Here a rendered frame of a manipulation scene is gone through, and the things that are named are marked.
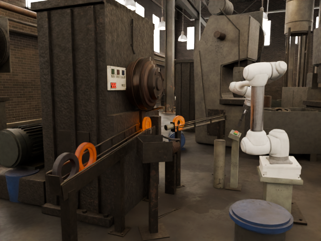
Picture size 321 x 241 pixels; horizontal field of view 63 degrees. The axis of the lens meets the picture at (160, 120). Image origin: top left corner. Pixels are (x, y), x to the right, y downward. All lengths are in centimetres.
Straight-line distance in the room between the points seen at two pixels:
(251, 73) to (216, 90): 279
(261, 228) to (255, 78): 118
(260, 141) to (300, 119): 211
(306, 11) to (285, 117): 711
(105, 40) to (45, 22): 54
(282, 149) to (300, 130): 198
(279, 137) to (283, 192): 46
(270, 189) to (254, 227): 106
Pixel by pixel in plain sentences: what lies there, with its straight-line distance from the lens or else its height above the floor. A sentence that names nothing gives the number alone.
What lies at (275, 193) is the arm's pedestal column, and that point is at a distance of 250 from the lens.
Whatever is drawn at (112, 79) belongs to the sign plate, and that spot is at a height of 114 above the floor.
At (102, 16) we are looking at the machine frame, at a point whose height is 160.
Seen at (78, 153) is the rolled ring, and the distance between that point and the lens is 160.
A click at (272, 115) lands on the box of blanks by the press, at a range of 422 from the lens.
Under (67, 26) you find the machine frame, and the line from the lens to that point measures 225.
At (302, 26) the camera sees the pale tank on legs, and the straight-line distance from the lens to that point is 1085.
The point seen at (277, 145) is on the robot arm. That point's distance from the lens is 238.
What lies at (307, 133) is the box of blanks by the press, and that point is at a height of 42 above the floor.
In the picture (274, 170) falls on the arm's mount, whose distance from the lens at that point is 239.
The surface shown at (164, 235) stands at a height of 1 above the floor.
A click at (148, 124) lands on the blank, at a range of 246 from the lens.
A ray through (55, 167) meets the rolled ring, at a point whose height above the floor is 68.
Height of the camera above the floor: 108
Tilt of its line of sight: 7 degrees down
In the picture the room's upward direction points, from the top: straight up
